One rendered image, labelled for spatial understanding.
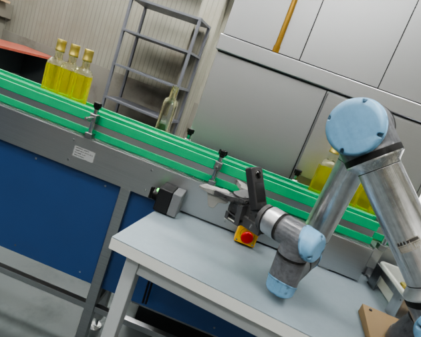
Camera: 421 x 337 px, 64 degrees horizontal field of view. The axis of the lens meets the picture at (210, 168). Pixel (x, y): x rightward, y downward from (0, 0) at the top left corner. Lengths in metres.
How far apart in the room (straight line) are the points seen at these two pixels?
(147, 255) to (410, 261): 0.58
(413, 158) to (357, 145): 0.82
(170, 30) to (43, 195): 4.01
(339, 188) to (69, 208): 0.95
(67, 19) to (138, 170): 4.95
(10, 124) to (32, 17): 5.08
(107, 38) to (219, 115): 4.26
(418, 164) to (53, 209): 1.41
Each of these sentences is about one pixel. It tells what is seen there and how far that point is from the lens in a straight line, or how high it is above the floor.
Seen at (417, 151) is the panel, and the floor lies 1.23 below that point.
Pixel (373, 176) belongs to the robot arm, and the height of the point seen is 1.14.
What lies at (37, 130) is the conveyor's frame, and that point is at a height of 0.84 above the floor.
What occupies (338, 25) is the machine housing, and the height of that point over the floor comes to 1.56.
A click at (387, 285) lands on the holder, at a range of 1.24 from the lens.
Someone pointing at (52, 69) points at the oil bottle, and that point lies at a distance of 1.46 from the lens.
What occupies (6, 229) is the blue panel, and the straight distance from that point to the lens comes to 1.56.
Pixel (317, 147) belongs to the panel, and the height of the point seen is 1.11.
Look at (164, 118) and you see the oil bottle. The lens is 1.39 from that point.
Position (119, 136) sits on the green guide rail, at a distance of 1.23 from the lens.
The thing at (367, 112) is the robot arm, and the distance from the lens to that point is 0.72.
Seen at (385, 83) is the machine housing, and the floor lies 1.43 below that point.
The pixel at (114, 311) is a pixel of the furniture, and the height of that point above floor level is 0.52.
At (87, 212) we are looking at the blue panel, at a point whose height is 0.61.
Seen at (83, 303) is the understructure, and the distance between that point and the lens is 1.51.
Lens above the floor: 1.19
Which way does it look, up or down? 13 degrees down
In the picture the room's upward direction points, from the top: 20 degrees clockwise
